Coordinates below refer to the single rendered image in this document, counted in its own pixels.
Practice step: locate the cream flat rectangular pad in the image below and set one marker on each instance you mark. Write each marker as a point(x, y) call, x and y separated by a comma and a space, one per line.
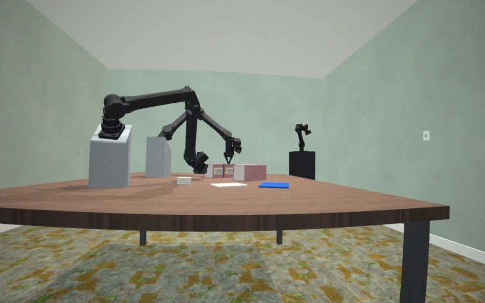
point(225, 185)

